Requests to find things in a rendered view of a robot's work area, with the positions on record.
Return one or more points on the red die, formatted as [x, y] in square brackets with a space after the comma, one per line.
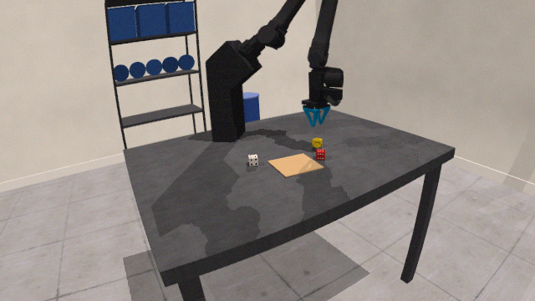
[320, 155]

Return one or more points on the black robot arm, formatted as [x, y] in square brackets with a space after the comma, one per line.
[269, 35]

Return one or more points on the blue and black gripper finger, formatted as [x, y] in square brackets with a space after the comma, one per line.
[315, 115]
[326, 110]

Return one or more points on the yellow die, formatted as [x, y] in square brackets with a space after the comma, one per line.
[317, 142]

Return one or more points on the peach flat mat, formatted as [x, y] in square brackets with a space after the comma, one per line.
[295, 165]

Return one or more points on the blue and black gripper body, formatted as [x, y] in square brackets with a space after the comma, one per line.
[307, 103]

